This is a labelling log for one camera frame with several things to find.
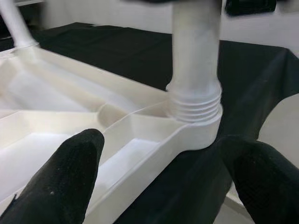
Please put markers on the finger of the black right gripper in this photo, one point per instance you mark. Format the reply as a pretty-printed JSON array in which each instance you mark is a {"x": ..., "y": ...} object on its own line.
[{"x": 158, "y": 1}]

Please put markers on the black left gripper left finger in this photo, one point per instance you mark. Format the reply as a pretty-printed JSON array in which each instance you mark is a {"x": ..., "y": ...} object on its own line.
[{"x": 58, "y": 182}]

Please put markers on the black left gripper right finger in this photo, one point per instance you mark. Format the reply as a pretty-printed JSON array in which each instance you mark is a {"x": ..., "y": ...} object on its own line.
[{"x": 266, "y": 186}]

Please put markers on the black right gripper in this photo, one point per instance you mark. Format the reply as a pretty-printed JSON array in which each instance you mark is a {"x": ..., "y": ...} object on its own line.
[{"x": 251, "y": 7}]

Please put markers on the white plastic table leg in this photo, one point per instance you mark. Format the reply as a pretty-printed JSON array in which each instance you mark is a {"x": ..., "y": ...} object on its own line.
[
  {"x": 17, "y": 25},
  {"x": 195, "y": 58}
]

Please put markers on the white plastic children table top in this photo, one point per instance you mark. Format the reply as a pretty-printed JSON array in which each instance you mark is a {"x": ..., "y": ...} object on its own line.
[{"x": 70, "y": 93}]

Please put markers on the black tablecloth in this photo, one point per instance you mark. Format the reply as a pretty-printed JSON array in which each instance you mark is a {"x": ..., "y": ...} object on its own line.
[{"x": 245, "y": 93}]

